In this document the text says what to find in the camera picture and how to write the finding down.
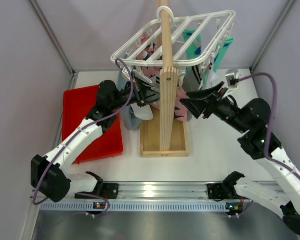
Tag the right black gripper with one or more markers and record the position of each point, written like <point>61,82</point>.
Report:
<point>213,102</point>

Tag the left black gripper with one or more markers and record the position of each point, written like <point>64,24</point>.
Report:
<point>139,93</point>

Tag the white sock black stripes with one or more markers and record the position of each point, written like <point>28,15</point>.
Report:
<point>144,113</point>

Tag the grey sock black stripes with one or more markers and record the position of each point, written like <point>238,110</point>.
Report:
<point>194,79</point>

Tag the white clip sock hanger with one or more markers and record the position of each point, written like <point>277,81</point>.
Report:
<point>171,28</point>

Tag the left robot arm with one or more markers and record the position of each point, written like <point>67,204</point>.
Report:
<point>49,172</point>

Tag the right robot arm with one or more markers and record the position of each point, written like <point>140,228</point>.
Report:
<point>258,142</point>

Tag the pink patterned sock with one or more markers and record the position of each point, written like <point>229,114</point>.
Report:
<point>152,73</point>
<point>181,113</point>

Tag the blue grey sock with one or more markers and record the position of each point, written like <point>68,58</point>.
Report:
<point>130,120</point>

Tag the wooden stand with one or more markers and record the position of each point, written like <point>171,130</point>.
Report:
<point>164,136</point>

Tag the teal patterned sock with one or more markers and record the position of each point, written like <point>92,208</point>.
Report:
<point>195,48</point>

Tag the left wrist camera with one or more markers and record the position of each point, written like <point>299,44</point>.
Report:
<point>126,75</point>

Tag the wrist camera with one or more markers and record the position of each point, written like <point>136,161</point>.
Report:
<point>126,75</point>
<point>232,78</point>

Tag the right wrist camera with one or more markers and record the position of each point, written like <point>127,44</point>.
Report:
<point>232,78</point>

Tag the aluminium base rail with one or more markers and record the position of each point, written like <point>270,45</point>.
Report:
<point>150,197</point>

